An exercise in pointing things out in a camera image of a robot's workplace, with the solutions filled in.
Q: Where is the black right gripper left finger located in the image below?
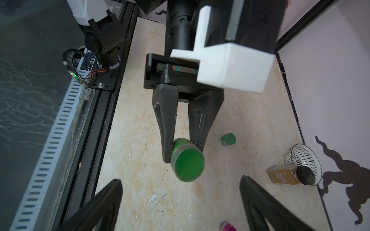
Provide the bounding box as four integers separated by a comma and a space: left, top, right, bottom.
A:
56, 179, 123, 231

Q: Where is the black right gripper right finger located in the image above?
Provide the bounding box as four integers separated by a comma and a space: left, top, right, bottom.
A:
240, 175, 313, 231

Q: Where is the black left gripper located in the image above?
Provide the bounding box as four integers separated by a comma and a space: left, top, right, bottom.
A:
144, 54, 224, 163

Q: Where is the green paint jar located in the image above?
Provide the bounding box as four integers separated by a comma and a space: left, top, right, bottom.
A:
221, 133, 236, 146
170, 138, 205, 182

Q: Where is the magenta paint jar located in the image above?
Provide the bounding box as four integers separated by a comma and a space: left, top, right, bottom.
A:
219, 221, 236, 231

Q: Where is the brown spice jar black lid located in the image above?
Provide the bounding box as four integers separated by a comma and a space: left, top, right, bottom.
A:
267, 165, 316, 186

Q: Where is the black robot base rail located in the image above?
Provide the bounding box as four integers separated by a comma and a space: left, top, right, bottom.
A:
52, 1, 139, 229

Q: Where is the white slotted cable duct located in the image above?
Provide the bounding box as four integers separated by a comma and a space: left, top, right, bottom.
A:
10, 79, 94, 231

